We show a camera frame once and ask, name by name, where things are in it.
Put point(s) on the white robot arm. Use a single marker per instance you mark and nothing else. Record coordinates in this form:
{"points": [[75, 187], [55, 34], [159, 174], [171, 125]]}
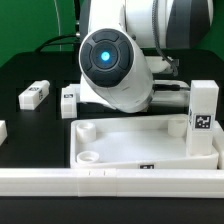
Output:
{"points": [[114, 33]]}

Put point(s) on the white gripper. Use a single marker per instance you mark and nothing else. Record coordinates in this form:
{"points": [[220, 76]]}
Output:
{"points": [[171, 93]]}

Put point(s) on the white desk tabletop tray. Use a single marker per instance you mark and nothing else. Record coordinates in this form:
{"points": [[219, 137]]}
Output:
{"points": [[145, 142]]}

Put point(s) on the white L-shaped fence wall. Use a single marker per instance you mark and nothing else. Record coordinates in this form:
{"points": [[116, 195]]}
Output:
{"points": [[112, 182]]}

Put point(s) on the white block at left edge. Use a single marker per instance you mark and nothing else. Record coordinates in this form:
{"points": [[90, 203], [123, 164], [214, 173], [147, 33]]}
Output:
{"points": [[3, 131]]}

